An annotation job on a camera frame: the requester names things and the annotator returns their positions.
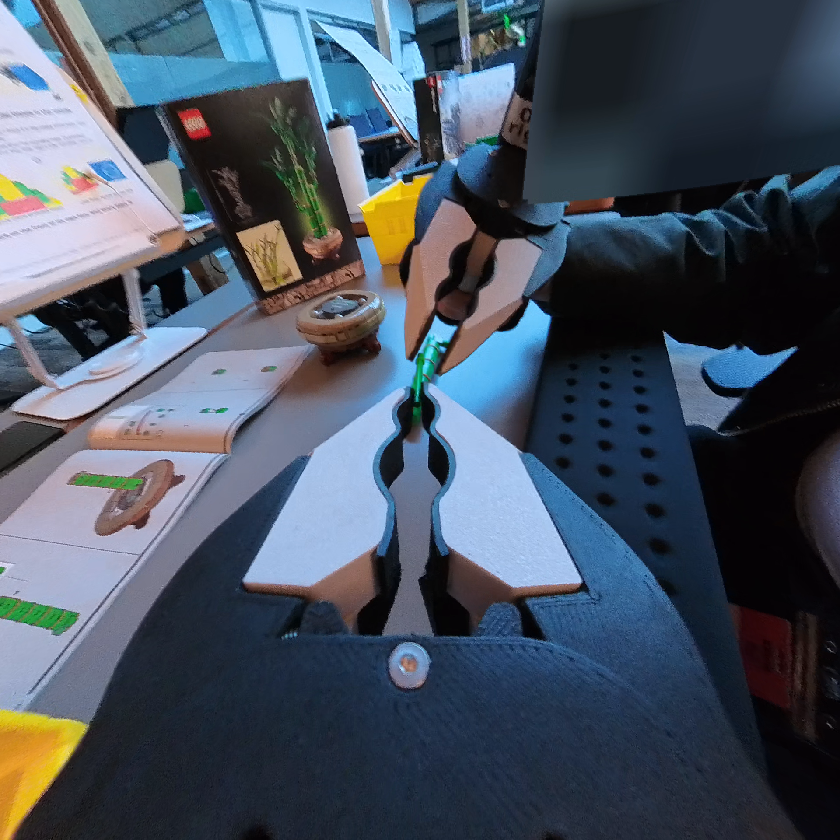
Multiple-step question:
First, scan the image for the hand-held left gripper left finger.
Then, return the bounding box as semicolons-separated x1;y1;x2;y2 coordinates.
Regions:
243;387;412;635

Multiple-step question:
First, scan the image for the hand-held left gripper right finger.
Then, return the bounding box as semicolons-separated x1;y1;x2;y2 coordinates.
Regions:
420;383;585;635

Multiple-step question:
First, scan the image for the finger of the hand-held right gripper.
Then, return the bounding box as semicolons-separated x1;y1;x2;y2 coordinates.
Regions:
440;236;546;375
403;197;478;361

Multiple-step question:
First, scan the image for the green brick bamboo stalk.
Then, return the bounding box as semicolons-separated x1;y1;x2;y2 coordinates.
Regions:
410;333;451;389

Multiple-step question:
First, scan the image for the brown round brick base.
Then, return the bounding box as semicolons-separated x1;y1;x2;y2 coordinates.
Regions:
295;290;387;366

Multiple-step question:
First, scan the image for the yellow plastic bin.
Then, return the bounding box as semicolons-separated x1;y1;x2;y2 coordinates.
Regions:
357;174;434;266
0;709;89;840

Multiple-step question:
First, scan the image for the person's right forearm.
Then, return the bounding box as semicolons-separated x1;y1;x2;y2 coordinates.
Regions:
545;167;840;355

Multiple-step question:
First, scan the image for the grey desk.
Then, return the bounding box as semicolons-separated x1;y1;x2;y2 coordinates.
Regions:
0;239;553;723

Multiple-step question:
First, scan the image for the small black toy set box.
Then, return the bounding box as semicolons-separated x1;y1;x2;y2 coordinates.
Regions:
413;62;517;165

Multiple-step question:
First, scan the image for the white water bottle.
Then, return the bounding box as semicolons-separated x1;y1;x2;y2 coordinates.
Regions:
326;115;372;224

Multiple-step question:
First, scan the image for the black studded mat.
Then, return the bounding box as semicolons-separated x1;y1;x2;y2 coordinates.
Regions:
525;315;769;769

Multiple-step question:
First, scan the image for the white angular board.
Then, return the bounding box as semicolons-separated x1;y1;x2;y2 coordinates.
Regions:
315;20;421;147

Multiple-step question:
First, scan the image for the black toy brick set box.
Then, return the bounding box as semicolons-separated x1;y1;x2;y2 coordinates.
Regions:
157;79;367;317

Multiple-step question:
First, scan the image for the open instruction booklet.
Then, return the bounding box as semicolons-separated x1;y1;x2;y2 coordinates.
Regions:
0;344;315;713

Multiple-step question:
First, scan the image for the person's dark jacket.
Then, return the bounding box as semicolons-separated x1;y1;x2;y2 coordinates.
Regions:
689;315;840;618

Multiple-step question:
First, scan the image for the black chair armrest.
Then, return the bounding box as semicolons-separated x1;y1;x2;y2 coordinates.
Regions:
702;344;799;396

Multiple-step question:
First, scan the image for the orange printed box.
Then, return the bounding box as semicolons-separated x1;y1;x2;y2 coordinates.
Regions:
730;604;799;711

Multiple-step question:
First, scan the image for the black flat pad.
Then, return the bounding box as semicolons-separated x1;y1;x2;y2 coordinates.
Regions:
0;420;67;475

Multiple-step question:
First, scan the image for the printed instruction sheet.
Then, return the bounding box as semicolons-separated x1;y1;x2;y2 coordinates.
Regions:
0;0;185;284

